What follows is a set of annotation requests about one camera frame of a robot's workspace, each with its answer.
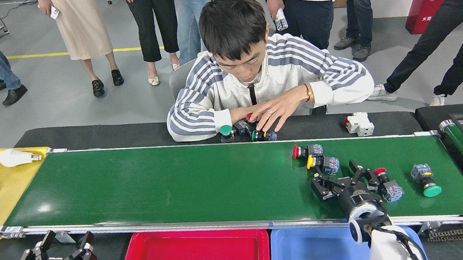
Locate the yellow push button switch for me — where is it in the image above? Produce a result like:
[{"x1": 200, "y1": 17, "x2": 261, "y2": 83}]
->
[{"x1": 305, "y1": 151, "x2": 341, "y2": 177}]

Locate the red push button switch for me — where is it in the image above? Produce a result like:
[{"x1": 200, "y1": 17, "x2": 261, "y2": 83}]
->
[
  {"x1": 232, "y1": 112, "x2": 258, "y2": 136},
  {"x1": 373, "y1": 165, "x2": 405, "y2": 204},
  {"x1": 291, "y1": 142, "x2": 325, "y2": 160}
]

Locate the white circuit breaker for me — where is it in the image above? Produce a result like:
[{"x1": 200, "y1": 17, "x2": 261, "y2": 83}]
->
[{"x1": 342, "y1": 111, "x2": 375, "y2": 138}]

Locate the blue plastic tray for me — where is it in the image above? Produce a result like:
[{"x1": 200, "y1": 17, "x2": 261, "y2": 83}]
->
[{"x1": 268, "y1": 215, "x2": 430, "y2": 260}]

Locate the yellow plastic tray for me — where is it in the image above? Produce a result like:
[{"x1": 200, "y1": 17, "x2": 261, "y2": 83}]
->
[{"x1": 0, "y1": 144, "x2": 58, "y2": 244}]

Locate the red plastic tray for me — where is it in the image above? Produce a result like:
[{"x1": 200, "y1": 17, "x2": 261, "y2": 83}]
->
[{"x1": 111, "y1": 221, "x2": 271, "y2": 260}]

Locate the wide green conveyor belt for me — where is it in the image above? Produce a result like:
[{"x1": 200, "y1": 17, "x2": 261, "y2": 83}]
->
[{"x1": 0, "y1": 112, "x2": 463, "y2": 260}]

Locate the person's left hand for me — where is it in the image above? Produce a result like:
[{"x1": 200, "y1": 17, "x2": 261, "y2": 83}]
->
[{"x1": 247, "y1": 86, "x2": 312, "y2": 135}]

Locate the white light bulb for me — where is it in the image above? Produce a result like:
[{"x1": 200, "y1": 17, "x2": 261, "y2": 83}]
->
[{"x1": 0, "y1": 146, "x2": 43, "y2": 168}]

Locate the seated person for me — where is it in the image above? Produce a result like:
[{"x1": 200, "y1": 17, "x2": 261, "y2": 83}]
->
[{"x1": 156, "y1": 0, "x2": 378, "y2": 144}]

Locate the clear water bottle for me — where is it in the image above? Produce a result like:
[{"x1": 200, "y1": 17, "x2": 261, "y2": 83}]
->
[{"x1": 273, "y1": 7, "x2": 289, "y2": 32}]

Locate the grey chair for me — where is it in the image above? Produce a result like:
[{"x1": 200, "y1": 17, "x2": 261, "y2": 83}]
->
[{"x1": 167, "y1": 58, "x2": 200, "y2": 101}]

